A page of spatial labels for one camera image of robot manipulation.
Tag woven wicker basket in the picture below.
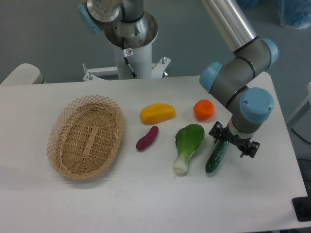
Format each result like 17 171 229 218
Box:
47 95 124 180

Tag blue plastic bag right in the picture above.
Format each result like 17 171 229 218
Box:
278 0 311 30

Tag yellow mango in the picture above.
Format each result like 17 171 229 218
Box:
139 103 175 124

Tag orange tangerine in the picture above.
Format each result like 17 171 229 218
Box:
193 99 215 121

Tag green bok choy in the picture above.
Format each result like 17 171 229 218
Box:
173 124 205 175

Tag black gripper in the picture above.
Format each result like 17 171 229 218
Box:
208 121 260 158

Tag purple sweet potato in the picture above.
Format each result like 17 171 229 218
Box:
136 126 159 151

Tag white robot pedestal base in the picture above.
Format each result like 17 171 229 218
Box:
82 12 171 83

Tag blue plastic bag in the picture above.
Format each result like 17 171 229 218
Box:
236 0 259 10
278 0 311 30

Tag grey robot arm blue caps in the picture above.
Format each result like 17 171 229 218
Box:
78 0 278 157

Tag dark green cucumber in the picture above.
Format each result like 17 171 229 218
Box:
205 140 229 174

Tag white furniture frame right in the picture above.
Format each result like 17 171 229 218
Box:
286 82 311 144

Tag white chair armrest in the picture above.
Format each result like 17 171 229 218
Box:
0 63 46 86

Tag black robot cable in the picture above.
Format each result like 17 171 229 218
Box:
121 36 138 79

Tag blue plastic bag centre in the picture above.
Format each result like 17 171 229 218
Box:
236 0 259 10

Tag black device at table edge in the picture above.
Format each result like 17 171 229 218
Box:
292 197 311 222

